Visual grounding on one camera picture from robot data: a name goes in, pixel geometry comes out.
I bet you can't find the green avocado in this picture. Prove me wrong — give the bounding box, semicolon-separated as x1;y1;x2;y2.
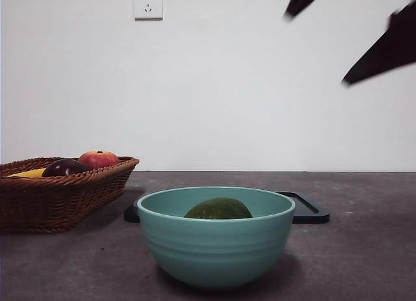
183;198;253;220

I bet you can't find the teal ribbed bowl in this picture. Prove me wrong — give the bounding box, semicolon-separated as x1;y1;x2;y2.
136;185;296;289

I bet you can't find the black rectangular tray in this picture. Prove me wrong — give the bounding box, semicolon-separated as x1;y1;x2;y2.
123;191;331;224

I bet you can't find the red apple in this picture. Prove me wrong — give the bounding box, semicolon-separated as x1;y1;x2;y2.
77;150;121;169

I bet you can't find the dark purple fruit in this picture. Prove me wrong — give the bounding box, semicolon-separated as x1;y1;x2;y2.
42;158;92;178

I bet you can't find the yellow fruit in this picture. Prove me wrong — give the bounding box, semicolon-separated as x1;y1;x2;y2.
6;167;48;179

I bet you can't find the brown wicker basket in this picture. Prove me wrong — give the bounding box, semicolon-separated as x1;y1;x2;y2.
0;156;140;234

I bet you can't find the white wall socket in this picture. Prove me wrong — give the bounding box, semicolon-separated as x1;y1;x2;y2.
134;0;164;21

